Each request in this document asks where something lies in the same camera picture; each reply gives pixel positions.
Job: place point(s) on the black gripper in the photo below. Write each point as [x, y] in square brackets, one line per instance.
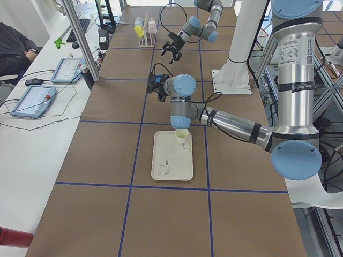
[177, 43]
[161, 91]

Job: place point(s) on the seated person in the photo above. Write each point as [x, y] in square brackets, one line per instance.
[17, 53]

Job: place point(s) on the white chair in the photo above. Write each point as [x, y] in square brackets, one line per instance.
[310, 193]

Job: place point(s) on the black computer mouse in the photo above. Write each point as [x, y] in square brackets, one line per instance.
[75, 45]

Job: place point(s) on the blue teach pendant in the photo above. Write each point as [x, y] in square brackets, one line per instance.
[34, 102]
[68, 70]

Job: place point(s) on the white wire cup rack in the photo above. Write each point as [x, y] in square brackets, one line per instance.
[148, 40]

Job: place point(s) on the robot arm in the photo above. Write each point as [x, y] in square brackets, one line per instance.
[294, 142]
[193, 27]

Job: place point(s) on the green plastic clamp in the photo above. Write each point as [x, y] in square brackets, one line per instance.
[58, 43]

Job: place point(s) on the far blue teach pendant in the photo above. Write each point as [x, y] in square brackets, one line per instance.
[68, 70]

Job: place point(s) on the cream plastic tray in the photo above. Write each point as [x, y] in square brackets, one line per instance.
[171, 161]

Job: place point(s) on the black water bottle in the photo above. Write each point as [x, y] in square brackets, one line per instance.
[85, 72]

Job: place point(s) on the near blue teach pendant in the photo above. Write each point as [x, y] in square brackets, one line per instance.
[34, 102]

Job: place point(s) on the aluminium frame post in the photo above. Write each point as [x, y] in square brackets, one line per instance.
[80, 35]

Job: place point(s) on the yellow plastic cup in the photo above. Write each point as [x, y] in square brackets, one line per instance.
[139, 30]

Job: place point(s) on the red fire extinguisher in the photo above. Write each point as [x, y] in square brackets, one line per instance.
[15, 238]

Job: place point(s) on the pink plastic cup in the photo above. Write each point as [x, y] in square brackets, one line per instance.
[152, 27]

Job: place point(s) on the light blue plastic cup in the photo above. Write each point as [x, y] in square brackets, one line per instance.
[139, 21]

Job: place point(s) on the cream plastic cup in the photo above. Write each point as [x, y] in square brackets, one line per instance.
[181, 135]

